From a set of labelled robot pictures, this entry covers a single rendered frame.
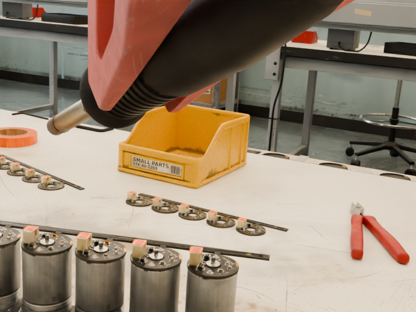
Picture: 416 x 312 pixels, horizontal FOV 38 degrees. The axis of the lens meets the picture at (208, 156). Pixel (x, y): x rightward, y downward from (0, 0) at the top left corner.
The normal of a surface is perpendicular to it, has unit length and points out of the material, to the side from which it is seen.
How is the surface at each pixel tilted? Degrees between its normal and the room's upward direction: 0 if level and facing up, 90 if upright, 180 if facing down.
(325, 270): 0
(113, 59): 94
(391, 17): 90
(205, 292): 90
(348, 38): 90
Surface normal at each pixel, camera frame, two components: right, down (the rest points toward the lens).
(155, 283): 0.05, 0.26
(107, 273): 0.39, 0.26
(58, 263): 0.68, 0.23
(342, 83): -0.42, 0.21
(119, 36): -0.92, 0.24
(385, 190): 0.07, -0.96
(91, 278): -0.21, 0.24
